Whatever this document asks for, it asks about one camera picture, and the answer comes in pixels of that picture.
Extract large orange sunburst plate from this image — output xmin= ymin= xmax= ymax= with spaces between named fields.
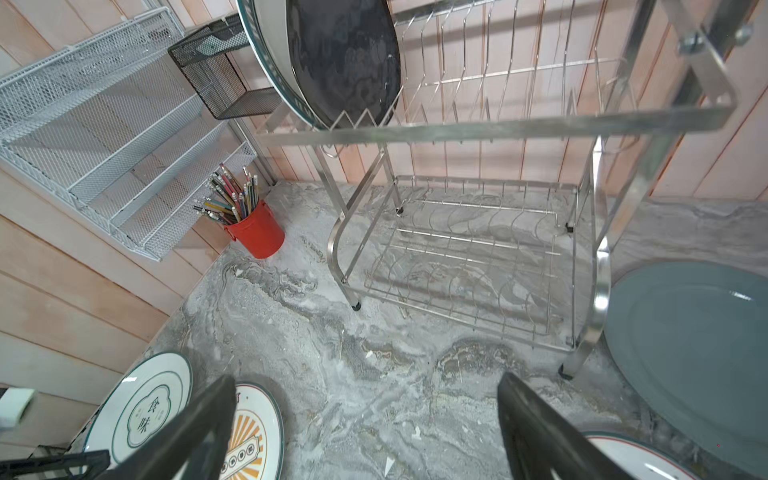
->
xmin=219 ymin=383 xmax=285 ymax=480

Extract grey-green round plate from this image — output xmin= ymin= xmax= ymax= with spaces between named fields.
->
xmin=605 ymin=261 xmax=767 ymax=478

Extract black round plate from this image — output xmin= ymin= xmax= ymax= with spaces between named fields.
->
xmin=286 ymin=0 xmax=402 ymax=129

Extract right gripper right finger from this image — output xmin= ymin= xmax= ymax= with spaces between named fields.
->
xmin=497 ymin=372 xmax=630 ymax=479

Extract steel two-tier dish rack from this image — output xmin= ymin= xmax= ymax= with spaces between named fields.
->
xmin=256 ymin=1 xmax=761 ymax=379

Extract white plate green characters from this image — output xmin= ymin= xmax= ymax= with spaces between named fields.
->
xmin=83 ymin=352 xmax=193 ymax=465

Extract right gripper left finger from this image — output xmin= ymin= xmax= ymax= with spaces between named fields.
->
xmin=99 ymin=375 xmax=236 ymax=480

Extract green rim white plate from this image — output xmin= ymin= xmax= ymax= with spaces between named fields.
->
xmin=237 ymin=0 xmax=325 ymax=129

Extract small orange sunburst plate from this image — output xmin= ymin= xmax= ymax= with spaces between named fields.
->
xmin=584 ymin=431 xmax=699 ymax=480

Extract white wire wall shelf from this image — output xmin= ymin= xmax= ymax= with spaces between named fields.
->
xmin=1 ymin=7 xmax=256 ymax=261

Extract red pencil cup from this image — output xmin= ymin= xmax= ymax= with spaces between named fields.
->
xmin=224 ymin=200 xmax=285 ymax=259

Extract black mesh wall basket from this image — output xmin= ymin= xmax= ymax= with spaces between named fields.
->
xmin=168 ymin=14 xmax=282 ymax=120

